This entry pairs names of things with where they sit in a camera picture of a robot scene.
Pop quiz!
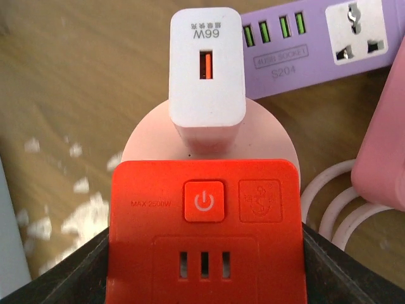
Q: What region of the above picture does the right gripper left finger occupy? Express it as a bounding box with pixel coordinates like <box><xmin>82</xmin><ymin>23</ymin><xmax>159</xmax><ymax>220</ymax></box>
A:
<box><xmin>1</xmin><ymin>229</ymin><xmax>109</xmax><ymax>304</ymax></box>

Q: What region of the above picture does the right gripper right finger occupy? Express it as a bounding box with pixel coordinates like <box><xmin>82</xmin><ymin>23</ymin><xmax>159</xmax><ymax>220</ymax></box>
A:
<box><xmin>302</xmin><ymin>224</ymin><xmax>404</xmax><ymax>304</ymax></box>

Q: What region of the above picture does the pink triangular power strip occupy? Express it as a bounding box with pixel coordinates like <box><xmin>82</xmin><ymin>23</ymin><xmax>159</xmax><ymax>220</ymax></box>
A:
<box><xmin>351</xmin><ymin>42</ymin><xmax>404</xmax><ymax>211</ymax></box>

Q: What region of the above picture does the red cube socket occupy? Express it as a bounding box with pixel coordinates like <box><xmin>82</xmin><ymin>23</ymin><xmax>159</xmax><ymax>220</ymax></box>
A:
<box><xmin>106</xmin><ymin>160</ymin><xmax>307</xmax><ymax>303</ymax></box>

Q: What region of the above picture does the purple power strip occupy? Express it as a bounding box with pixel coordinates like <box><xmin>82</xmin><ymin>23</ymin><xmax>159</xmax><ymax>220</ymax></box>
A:
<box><xmin>242</xmin><ymin>1</ymin><xmax>404</xmax><ymax>99</ymax></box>

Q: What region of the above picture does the grey white charger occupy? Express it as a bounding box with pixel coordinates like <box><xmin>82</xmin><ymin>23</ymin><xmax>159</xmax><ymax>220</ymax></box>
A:
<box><xmin>168</xmin><ymin>7</ymin><xmax>246</xmax><ymax>153</ymax></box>

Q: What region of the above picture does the blue power strip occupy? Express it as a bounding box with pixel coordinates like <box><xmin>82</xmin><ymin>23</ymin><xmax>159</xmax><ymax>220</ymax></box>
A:
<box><xmin>1</xmin><ymin>163</ymin><xmax>31</xmax><ymax>290</ymax></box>

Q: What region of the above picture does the pink round power socket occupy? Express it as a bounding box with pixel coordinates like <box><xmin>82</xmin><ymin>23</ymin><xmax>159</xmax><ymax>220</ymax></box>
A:
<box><xmin>121</xmin><ymin>99</ymin><xmax>300</xmax><ymax>170</ymax></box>

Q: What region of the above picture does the pink coiled power cord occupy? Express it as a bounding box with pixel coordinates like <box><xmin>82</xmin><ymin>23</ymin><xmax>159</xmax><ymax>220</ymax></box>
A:
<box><xmin>299</xmin><ymin>158</ymin><xmax>396</xmax><ymax>254</ymax></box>

